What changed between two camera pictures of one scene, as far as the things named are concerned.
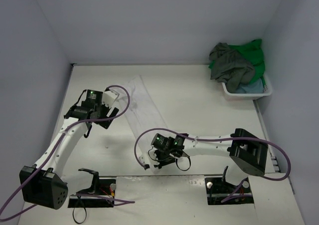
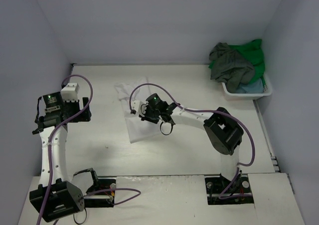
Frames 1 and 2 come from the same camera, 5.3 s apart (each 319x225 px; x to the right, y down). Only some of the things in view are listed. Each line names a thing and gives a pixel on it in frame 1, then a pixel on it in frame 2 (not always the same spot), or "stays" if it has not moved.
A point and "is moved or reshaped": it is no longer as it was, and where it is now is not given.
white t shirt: x=143 y=116 is moved or reshaped
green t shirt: x=253 y=53 stays
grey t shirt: x=228 y=66 stays
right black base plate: x=219 y=192 stays
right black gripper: x=161 y=160 → x=146 y=112
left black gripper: x=107 y=117 → x=75 y=111
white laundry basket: x=267 y=91 stays
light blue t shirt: x=255 y=87 stays
